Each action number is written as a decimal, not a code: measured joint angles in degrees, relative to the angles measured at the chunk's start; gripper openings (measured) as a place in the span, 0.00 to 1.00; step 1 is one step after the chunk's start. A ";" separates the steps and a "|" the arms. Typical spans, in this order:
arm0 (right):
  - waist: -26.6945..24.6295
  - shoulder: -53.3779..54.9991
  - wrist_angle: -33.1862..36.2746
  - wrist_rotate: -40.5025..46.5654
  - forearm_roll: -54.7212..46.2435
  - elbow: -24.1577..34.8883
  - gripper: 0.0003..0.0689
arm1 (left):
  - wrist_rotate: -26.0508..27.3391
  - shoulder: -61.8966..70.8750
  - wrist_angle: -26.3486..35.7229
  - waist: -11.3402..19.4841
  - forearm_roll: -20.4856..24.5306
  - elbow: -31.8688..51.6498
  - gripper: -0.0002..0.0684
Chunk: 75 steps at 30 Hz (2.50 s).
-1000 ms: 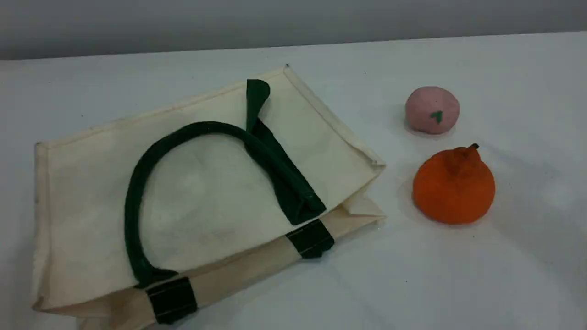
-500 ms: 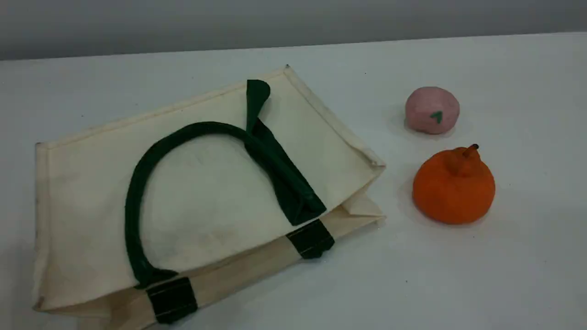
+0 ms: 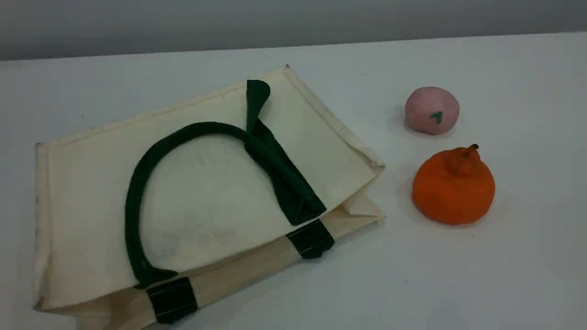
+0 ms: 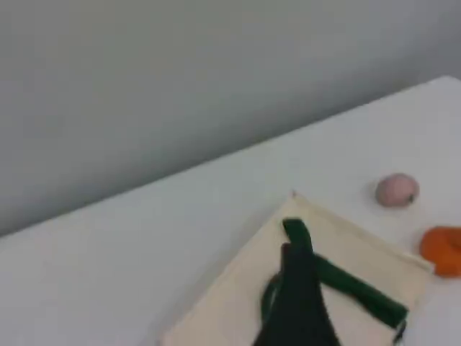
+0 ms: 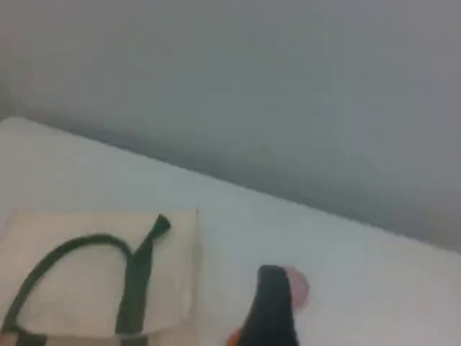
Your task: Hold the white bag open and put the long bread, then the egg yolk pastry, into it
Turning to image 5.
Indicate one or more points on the pink peach bun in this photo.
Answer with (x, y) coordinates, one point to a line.
(300, 290)

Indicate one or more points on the orange tangerine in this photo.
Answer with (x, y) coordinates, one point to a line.
(233, 339)

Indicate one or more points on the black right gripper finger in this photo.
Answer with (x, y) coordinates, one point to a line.
(273, 310)

